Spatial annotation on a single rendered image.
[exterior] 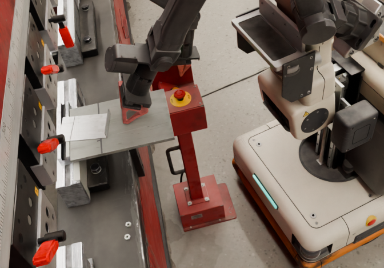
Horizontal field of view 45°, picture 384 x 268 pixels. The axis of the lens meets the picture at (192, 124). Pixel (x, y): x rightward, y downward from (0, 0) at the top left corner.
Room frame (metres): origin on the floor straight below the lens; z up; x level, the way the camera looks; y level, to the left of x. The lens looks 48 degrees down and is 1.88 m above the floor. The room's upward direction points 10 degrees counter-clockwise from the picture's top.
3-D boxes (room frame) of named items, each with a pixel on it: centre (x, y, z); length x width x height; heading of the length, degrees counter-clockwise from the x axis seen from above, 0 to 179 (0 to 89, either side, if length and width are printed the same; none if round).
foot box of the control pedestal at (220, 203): (1.14, 0.01, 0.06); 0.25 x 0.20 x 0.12; 95
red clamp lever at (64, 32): (0.98, 0.28, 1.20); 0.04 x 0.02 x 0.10; 93
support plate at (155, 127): (0.83, 0.18, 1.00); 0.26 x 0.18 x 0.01; 93
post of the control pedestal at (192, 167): (1.14, 0.04, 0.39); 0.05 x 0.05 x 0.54; 5
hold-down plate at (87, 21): (1.43, 0.31, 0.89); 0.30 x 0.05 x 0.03; 3
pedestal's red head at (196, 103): (1.14, 0.04, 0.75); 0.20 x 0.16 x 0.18; 5
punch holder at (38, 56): (0.79, 0.33, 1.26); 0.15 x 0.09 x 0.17; 3
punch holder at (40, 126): (0.59, 0.32, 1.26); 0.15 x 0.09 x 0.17; 3
